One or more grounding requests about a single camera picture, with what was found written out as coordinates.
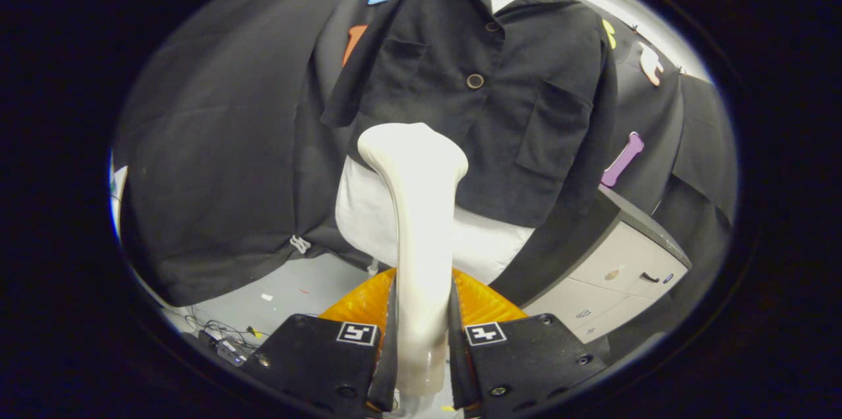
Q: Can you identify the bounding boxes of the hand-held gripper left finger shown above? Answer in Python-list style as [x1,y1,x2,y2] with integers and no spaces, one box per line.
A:
[240,268,399,419]

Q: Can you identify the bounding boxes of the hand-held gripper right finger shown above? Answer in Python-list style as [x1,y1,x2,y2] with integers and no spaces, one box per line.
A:
[451,268,606,416]

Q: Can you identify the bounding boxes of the white garment steamer with hose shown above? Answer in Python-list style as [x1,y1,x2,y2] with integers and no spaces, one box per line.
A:
[357,122,469,400]

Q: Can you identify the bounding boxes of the black suit jacket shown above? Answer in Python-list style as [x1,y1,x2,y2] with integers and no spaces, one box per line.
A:
[321,0,619,229]

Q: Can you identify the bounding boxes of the grey cabinet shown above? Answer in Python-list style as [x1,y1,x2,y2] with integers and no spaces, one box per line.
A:
[523,185,693,344]

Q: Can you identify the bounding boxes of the black backdrop cloth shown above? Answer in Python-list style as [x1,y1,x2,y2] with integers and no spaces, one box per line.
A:
[112,0,737,341]

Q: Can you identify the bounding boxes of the black floor cables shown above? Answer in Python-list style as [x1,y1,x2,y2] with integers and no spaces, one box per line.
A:
[184,314,264,341]

